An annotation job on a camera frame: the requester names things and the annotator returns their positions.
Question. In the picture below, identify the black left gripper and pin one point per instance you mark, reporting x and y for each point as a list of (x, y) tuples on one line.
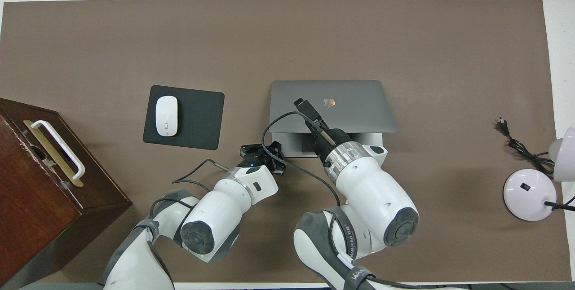
[(254, 160)]

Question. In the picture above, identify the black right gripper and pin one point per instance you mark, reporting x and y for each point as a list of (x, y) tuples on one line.
[(333, 142)]

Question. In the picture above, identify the silver grey laptop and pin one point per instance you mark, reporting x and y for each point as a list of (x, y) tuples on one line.
[(359, 110)]

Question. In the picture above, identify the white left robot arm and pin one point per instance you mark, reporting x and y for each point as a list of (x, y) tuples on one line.
[(215, 218)]

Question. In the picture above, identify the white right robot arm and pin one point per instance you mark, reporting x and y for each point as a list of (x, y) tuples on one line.
[(373, 191)]

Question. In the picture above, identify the black mouse pad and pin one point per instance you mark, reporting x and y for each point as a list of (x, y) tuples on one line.
[(197, 119)]

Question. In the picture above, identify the brown table mat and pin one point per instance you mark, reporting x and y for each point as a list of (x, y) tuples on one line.
[(314, 34)]

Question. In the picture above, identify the white computer mouse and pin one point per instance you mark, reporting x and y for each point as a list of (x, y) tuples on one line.
[(166, 115)]

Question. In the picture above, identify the dark brown wooden box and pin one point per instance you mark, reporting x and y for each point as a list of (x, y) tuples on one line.
[(36, 218)]

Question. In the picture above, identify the white desk lamp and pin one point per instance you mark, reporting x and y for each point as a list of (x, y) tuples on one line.
[(525, 204)]

